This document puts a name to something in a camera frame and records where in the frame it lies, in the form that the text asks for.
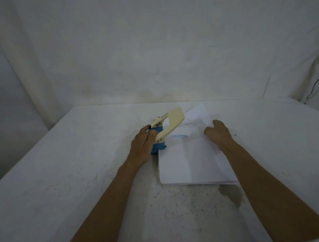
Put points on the person's right thumb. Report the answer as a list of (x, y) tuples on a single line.
[(208, 131)]

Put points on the person's left thumb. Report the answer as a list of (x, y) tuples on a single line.
[(152, 138)]

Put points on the stack of white paper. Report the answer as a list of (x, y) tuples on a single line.
[(192, 162)]

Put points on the person's right hand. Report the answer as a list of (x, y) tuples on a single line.
[(220, 136)]

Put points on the person's left hand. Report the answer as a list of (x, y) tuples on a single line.
[(140, 149)]

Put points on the blue and cream hole punch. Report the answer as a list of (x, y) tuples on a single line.
[(174, 120)]

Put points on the person's right forearm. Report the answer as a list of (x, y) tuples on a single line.
[(269, 194)]

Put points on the person's left forearm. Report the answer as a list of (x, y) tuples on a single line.
[(109, 204)]

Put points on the white backdrop cloth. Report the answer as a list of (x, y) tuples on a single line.
[(154, 49)]

